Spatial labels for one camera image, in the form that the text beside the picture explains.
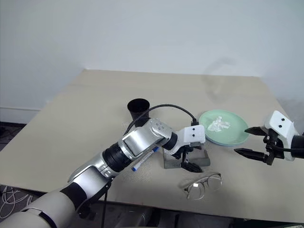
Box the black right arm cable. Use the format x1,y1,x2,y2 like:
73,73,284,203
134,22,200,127
270,145,293,153

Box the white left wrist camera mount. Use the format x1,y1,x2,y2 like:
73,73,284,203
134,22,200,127
170,125,206,155

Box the green plate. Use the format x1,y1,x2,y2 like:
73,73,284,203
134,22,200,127
199,109,249,146

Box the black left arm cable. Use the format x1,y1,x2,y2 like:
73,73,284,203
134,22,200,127
123,104,199,138

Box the crumpled white tissue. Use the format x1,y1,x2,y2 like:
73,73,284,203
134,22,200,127
208,116,231,133

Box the white cables on floor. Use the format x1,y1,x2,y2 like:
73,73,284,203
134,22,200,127
0,184,34,219

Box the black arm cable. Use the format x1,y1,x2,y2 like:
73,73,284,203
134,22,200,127
123,104,199,138
270,145,293,153

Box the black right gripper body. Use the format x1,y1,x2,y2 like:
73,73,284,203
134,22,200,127
262,129,286,166

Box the thin metal frame glasses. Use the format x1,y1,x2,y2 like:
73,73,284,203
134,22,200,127
182,172,224,200

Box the light blue plate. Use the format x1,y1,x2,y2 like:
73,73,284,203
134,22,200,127
207,136,249,149

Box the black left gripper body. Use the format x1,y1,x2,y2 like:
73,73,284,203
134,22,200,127
173,143,193,167

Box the white marker with blue cap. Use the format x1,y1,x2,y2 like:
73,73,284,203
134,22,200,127
131,146,160,172

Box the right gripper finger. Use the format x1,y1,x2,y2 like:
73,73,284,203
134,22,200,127
233,148,267,163
244,126,268,137

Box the black cup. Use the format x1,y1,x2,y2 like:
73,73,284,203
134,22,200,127
127,98,152,127

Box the grey rectangular block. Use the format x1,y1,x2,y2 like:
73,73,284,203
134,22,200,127
162,147,211,170

